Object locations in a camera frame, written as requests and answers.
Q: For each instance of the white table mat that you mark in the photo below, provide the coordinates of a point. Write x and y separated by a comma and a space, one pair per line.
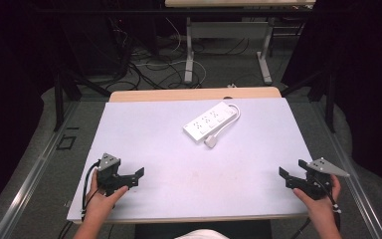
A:
179, 172

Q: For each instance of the white power strip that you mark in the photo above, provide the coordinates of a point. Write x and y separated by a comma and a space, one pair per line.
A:
209, 122

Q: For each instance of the white plug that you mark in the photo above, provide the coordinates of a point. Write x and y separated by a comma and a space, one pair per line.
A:
211, 141

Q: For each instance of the black metal stand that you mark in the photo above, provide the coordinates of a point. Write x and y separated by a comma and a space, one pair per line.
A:
59, 99
329, 96

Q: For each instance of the light desk top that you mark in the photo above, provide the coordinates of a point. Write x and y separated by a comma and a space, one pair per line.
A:
238, 2

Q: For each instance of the white desk frame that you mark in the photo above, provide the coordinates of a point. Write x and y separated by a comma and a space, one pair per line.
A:
189, 49

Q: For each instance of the person's dark lap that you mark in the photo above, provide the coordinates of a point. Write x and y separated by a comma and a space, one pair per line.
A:
245, 230

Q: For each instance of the dark curtain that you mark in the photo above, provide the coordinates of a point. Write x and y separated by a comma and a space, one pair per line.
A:
371, 83
10, 83

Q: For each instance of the aluminium floor rail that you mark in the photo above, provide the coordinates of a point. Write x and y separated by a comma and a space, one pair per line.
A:
354, 186
30, 179

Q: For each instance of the wooden table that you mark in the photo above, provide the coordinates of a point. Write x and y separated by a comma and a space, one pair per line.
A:
179, 94

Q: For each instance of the person's right hand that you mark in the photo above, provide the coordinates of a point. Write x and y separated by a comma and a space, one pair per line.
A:
321, 207

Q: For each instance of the black floor socket frame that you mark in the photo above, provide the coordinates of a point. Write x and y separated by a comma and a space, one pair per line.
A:
66, 142

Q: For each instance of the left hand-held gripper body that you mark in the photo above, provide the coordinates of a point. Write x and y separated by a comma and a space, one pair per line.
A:
110, 162

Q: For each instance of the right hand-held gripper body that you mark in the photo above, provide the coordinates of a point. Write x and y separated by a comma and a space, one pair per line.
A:
315, 184

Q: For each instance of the person's white shirt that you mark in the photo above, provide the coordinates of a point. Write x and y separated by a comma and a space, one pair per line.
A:
201, 235

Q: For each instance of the person's left hand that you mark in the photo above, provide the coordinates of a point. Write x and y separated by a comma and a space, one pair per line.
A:
97, 204

